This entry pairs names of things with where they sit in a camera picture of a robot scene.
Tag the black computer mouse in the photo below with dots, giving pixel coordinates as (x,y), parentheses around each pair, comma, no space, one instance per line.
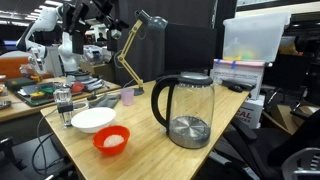
(235,88)

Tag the pink translucent cup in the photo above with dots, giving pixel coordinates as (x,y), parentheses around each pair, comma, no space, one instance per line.
(127,96)

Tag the grey knitted cloth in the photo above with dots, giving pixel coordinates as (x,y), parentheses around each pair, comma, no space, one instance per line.
(105,101)

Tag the white box red lettering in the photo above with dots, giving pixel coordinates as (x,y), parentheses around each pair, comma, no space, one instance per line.
(250,112)

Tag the wooden desk lamp grey shade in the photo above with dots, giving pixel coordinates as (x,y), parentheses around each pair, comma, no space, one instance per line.
(153,26)

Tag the black tray with toys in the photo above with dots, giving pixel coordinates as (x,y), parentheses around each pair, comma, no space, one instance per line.
(32,93)

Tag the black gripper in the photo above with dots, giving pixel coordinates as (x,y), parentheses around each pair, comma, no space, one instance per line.
(78,18)

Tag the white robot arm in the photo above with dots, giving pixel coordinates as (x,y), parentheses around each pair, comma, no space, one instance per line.
(45,22)

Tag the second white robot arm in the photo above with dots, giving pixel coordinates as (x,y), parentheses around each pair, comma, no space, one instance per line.
(69,59)

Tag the black office chair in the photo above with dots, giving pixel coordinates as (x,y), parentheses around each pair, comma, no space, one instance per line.
(264,150)

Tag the orange bowl with rice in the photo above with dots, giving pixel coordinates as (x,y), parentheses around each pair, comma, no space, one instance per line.
(112,139)

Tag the white cardboard box pink lid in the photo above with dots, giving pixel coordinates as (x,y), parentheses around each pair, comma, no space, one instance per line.
(243,72)

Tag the black computer monitor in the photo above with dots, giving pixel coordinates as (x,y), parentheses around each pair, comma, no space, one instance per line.
(189,48)

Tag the translucent plastic storage bin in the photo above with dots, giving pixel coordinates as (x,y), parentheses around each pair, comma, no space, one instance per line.
(255,37)

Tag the glass electric kettle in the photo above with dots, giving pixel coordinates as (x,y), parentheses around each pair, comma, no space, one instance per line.
(189,108)

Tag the clear glass grinder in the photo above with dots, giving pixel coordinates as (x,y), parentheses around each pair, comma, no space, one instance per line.
(63,99)

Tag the white bowl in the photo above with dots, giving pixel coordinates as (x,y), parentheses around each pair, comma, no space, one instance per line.
(94,119)

